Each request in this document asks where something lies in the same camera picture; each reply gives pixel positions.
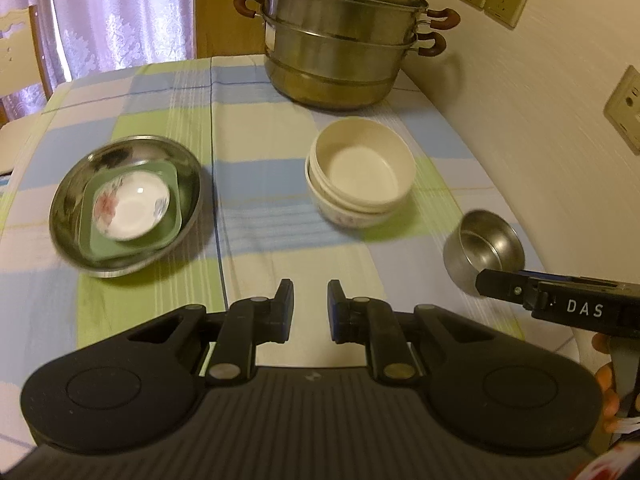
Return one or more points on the steel steamer pot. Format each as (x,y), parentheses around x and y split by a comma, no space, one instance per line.
(335,55)

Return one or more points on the beige wall socket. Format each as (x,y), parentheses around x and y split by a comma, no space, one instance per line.
(625,110)

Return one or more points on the checked pastel tablecloth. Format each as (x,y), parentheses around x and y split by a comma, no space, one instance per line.
(280,230)

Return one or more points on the wooden door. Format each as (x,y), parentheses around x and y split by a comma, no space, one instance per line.
(220,10)

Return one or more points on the purple lace curtain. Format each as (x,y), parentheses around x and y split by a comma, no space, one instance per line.
(120,15)

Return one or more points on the small floral white plate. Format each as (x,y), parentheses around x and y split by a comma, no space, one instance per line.
(132,207)

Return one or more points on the white floral porcelain bowl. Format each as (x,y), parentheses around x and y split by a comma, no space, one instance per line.
(340,217)

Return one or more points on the wide stainless steel basin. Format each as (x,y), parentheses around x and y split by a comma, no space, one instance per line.
(65,220)

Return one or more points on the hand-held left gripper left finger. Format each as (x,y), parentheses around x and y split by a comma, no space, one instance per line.
(285,310)

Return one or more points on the cream plastic bowl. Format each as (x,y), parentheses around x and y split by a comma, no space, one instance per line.
(360,160)

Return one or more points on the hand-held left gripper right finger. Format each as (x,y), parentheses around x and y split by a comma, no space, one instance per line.
(334,310)

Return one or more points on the red and white cloth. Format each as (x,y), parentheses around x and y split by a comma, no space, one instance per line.
(610,462)

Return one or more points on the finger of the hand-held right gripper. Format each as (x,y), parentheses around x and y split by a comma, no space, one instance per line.
(500,285)
(575,280)

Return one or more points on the small steel bowl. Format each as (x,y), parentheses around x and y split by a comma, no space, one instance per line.
(465,260)

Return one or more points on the green square plate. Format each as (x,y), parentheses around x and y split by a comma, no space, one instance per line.
(169,221)

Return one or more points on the wooden chair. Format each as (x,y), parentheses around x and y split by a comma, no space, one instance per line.
(17,60)

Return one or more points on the person's right hand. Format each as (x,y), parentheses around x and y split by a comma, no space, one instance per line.
(605,385)

